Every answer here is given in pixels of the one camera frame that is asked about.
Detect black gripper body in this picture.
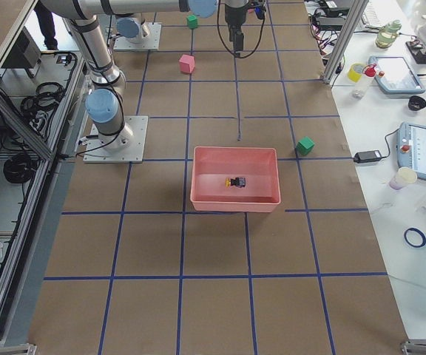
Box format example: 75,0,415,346
224,0,249,35

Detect yellow black push button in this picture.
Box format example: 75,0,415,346
226,177,246,188

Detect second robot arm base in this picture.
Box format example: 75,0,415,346
116,13,151,44

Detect pink cube near arm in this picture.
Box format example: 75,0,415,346
178,54,195,74

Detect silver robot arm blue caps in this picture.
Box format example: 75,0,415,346
43,1,253,152

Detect green cube far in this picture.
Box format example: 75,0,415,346
186,14,198,30

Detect yellow tape roll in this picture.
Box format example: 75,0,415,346
347,63,366,83

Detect green cube near bin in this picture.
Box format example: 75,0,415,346
296,136,315,156

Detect pink plastic bin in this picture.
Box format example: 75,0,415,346
190,146,281,212

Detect clear spray bottle red cap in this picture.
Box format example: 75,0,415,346
351,63,376,99

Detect green glass bottle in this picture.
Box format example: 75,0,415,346
375,20,402,49

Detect teach pendant tablet upper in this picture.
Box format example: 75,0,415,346
368,55,425,96

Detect teach pendant tablet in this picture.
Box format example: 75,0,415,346
396,122,426,180
368,55,425,96

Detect black power adapter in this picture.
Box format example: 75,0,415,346
353,150,382,163

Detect white paper cup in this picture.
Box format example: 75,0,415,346
388,166,418,190

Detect teach pendant tablet lower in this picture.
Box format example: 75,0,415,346
396,122,426,180

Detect aluminium frame post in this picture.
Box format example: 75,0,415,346
321,0,368,84

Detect coiled black cables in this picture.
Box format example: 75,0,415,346
2,153,36,185

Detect blue tape ring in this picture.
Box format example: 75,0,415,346
404,228,426,249

